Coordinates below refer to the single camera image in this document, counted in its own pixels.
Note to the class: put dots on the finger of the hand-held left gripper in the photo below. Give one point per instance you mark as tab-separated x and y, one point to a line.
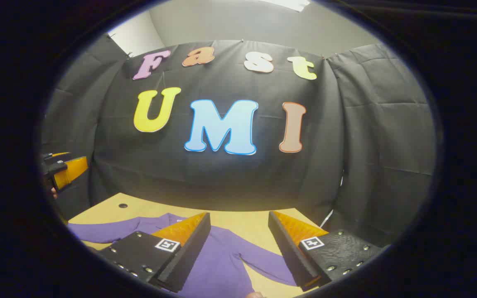
73	170
58	155

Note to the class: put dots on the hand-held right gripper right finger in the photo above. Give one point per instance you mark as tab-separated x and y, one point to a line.
292	256

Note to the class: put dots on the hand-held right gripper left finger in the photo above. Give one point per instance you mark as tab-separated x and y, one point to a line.
189	252

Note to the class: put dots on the purple knit garment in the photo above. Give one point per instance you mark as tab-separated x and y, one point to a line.
222	265

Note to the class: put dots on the black backdrop cloth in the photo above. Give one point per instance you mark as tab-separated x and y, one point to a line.
263	182

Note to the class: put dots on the ceiling light panel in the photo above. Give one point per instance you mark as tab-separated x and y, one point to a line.
288	3

